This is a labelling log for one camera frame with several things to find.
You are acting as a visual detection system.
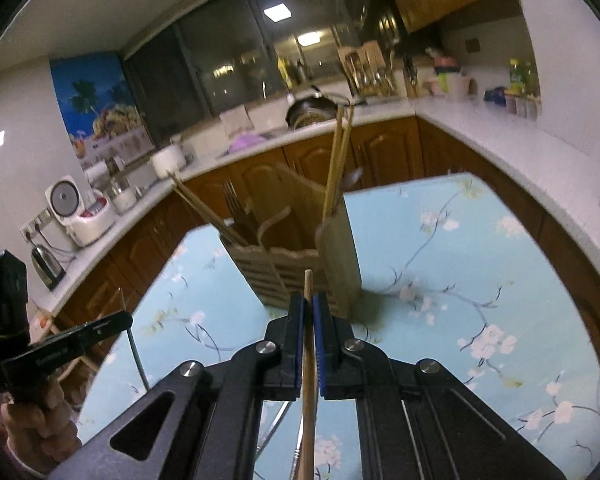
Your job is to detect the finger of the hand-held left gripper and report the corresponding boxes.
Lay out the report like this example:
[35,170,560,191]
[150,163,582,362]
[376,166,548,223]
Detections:
[78,311,134,356]

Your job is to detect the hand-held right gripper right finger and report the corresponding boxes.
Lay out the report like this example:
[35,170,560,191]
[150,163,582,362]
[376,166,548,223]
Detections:
[312,292,568,480]

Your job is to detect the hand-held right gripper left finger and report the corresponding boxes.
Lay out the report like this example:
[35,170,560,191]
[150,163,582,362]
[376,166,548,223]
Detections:
[47,292,313,480]

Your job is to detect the wooden utensil holder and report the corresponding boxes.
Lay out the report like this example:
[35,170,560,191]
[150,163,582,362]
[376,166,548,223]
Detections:
[219,162,363,321]

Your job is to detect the dark metal fork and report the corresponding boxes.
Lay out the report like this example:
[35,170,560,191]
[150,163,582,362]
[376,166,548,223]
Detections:
[232,182,255,244]

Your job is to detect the silver metal fork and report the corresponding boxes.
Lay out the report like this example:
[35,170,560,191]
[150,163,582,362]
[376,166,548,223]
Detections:
[222,180,242,241]

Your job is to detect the person's left hand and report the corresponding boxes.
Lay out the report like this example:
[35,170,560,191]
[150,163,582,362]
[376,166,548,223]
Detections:
[0,377,83,476]

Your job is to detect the steel kettle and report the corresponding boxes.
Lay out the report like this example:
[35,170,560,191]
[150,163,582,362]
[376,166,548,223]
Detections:
[30,244,66,291]

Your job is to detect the white rice cooker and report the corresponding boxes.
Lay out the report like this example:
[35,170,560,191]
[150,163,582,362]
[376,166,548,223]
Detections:
[44,175,117,248]

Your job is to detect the small white pot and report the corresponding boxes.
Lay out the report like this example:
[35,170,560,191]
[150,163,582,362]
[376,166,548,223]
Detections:
[109,182,138,213]

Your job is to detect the blue floral tablecloth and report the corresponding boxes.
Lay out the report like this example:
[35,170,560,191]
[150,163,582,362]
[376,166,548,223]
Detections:
[77,172,600,480]

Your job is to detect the white ceramic pot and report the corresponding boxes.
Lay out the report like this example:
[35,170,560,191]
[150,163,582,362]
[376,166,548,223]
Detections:
[151,144,188,179]

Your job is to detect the wooden base cabinets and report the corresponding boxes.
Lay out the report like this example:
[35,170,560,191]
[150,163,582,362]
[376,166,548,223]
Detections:
[52,114,600,401]

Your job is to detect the purple cloth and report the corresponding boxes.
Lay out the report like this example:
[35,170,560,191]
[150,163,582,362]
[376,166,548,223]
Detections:
[228,132,266,153]

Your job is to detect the beige dish towel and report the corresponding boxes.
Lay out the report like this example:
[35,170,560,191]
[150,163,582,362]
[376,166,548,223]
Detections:
[219,106,255,136]

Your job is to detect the black wok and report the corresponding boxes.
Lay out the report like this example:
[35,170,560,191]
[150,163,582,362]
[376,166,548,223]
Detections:
[285,91,353,128]

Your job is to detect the white kitchen countertop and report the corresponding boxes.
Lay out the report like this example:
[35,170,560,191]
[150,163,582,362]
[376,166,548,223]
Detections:
[27,91,600,317]

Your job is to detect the dish rack with cutting boards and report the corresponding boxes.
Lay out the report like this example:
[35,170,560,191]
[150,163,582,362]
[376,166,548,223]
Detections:
[337,40,398,98]

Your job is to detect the dark knife block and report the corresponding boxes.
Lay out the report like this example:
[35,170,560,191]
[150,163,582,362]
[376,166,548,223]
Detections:
[402,55,421,98]

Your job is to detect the dark kitchen window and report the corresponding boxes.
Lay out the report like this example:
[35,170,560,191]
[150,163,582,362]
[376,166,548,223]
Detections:
[122,0,396,133]

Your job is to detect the stacked plastic bowls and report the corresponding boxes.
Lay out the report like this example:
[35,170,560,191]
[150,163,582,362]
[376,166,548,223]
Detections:
[427,50,476,98]

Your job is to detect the row of seasoning jars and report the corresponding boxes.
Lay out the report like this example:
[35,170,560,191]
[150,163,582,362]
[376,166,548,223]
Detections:
[504,92,540,120]

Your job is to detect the yellow green bottle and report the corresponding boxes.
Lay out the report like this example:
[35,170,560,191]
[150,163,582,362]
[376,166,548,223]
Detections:
[509,57,536,96]

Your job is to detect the wall power strip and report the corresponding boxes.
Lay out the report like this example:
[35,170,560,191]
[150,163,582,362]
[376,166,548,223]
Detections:
[20,212,53,241]

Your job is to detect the beach wall poster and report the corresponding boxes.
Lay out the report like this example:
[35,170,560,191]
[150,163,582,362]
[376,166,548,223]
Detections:
[50,52,156,171]

